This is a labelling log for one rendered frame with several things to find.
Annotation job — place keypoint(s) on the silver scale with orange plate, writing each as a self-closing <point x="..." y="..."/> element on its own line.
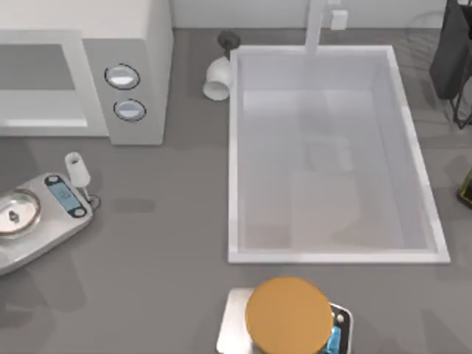
<point x="289" y="317"/>

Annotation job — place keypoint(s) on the silver kitchen scale with bowl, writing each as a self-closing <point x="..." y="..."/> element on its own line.
<point x="48" y="217"/>

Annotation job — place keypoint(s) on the white goblet with black base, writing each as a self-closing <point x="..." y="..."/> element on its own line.
<point x="218" y="79"/>

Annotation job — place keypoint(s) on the pale microwave oven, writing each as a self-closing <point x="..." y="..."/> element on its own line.
<point x="144" y="121"/>

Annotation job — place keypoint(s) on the tall white tap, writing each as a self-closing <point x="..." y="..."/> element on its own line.
<point x="315" y="26"/>

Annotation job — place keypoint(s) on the white sink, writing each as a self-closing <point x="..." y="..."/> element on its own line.
<point x="332" y="155"/>

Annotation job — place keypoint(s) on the large round microwave knob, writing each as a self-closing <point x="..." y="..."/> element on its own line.
<point x="122" y="76"/>

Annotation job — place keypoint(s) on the small round microwave knob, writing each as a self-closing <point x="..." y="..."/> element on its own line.
<point x="129" y="110"/>

